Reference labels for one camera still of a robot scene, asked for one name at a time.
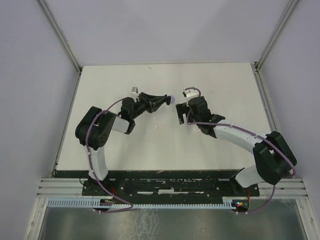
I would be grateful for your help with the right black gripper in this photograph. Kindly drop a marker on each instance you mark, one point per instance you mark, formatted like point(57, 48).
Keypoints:
point(181, 108)

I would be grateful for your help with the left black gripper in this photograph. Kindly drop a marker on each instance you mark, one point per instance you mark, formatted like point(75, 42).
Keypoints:
point(156, 101)

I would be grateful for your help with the purple earbud charging case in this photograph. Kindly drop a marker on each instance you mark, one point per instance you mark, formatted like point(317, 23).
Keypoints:
point(172, 99)

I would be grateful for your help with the black round charging case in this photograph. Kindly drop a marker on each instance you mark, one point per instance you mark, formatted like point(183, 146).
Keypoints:
point(168, 100)

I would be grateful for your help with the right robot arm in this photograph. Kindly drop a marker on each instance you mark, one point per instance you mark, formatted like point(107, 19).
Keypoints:
point(273, 158)

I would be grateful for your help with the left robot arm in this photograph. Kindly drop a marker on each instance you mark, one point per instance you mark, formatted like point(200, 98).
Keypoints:
point(95, 127)

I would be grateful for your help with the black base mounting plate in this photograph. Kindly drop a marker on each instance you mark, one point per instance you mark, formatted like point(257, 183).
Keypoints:
point(170, 186)

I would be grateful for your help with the right controller board with LEDs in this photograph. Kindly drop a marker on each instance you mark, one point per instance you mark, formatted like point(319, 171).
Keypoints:
point(241, 205)

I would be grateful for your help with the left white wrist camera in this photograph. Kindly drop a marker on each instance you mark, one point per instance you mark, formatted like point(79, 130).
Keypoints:
point(134, 91)

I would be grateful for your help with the left aluminium frame post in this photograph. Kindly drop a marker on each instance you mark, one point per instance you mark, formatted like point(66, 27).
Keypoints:
point(43, 4)

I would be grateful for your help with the aluminium frame post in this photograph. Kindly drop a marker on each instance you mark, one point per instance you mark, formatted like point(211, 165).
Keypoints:
point(43, 4)
point(275, 36)

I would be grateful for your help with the aluminium front rail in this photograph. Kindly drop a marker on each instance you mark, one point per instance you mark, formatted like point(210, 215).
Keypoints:
point(71, 188)

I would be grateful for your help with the white slotted cable duct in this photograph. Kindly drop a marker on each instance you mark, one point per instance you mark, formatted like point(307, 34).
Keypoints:
point(97, 203)

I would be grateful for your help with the right aluminium frame post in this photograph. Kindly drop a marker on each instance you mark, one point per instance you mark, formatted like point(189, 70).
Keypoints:
point(275, 36)

